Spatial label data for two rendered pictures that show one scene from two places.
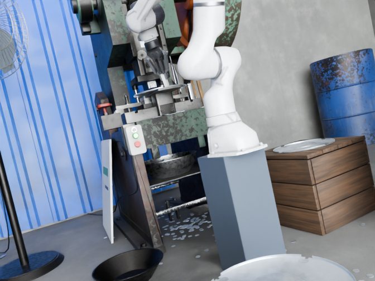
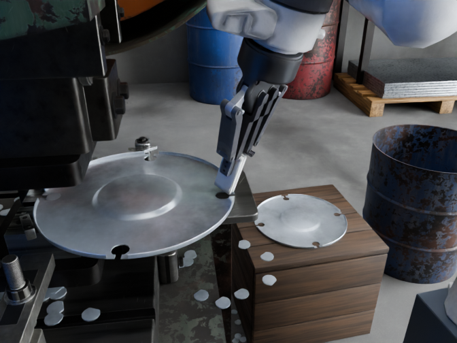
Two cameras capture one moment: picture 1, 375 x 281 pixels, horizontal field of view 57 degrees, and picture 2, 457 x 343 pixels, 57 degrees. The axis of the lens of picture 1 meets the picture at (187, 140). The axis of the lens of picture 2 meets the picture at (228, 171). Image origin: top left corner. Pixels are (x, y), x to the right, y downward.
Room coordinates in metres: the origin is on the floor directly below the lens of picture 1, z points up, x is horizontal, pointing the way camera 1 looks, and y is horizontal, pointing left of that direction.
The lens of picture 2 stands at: (1.62, 0.58, 1.11)
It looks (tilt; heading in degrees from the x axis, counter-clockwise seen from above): 28 degrees down; 284
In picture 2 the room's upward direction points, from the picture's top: straight up
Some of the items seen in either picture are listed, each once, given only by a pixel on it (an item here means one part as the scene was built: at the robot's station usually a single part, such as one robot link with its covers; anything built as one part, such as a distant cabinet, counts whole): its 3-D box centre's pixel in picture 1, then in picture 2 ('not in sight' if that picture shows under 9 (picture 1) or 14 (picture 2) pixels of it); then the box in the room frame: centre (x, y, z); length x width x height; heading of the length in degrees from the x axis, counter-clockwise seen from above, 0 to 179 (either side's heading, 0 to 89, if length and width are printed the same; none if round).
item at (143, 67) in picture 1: (145, 49); (42, 16); (1.96, 0.12, 1.04); 0.17 x 0.15 x 0.30; 21
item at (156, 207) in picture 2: (159, 91); (137, 194); (1.88, 0.09, 0.78); 0.29 x 0.29 x 0.01
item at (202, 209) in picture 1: (186, 206); not in sight; (1.88, 0.08, 0.14); 0.59 x 0.10 x 0.05; 21
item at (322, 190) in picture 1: (310, 180); (295, 263); (1.67, -0.55, 0.18); 0.40 x 0.38 x 0.35; 27
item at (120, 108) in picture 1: (126, 104); (18, 299); (1.94, 0.29, 0.76); 0.17 x 0.06 x 0.10; 111
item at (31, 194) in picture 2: (154, 98); (56, 215); (2.00, 0.13, 0.76); 0.15 x 0.09 x 0.05; 111
